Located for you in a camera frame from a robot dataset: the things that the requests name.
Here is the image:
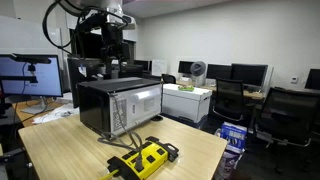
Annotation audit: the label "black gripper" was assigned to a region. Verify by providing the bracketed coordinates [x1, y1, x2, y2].
[101, 24, 130, 79]

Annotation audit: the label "grey microwave power cord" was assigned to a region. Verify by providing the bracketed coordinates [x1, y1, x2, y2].
[97, 93, 145, 172]

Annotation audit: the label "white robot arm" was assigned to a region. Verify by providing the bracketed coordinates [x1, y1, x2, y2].
[62, 0, 136, 78]

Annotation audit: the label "black and silver microwave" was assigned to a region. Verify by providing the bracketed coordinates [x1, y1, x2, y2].
[77, 77, 162, 135]

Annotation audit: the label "white whiteboard sign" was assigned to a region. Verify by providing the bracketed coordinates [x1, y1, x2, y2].
[152, 60, 167, 76]

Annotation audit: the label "small black chair back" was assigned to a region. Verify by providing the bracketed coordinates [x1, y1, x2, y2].
[162, 74, 176, 84]

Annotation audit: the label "white papers on desk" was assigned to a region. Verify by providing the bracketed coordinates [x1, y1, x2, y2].
[33, 103, 79, 124]

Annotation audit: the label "green object on box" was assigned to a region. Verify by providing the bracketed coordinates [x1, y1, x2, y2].
[178, 86, 194, 92]

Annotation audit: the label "left computer monitor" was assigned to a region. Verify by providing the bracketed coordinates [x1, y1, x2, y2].
[0, 54, 62, 114]

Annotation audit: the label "black monitor behind fan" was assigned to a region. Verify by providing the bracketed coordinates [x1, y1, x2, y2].
[178, 61, 192, 74]

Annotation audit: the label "grey desk fan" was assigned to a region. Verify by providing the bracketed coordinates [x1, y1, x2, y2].
[190, 61, 206, 87]

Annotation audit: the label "white storage box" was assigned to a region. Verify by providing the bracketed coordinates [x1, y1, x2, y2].
[162, 84, 212, 123]

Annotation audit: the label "yellow black power strip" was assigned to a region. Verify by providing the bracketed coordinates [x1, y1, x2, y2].
[107, 136, 179, 180]

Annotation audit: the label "black mesh office chair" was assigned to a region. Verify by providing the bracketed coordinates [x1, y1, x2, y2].
[213, 78, 244, 122]

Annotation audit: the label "blue white cardboard box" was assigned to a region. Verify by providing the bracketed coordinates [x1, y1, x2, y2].
[220, 122, 247, 150]

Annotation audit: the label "black monitor centre right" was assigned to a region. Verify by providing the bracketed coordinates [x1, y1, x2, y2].
[231, 64, 268, 87]

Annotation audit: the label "black office chair right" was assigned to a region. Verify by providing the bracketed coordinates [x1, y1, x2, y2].
[255, 87, 319, 174]

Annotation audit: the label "black monitor far right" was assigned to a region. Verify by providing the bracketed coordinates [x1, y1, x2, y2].
[305, 69, 320, 90]

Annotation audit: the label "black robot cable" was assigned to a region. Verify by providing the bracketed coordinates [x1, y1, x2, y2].
[41, 0, 129, 56]

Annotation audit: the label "black camera on stand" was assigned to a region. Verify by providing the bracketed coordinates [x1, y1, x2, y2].
[0, 53, 51, 83]

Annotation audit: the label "yellow power strip cable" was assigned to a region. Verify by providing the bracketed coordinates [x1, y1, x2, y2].
[98, 169, 120, 180]

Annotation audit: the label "white wall thermostat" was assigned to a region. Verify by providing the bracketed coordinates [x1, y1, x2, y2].
[291, 76, 298, 84]

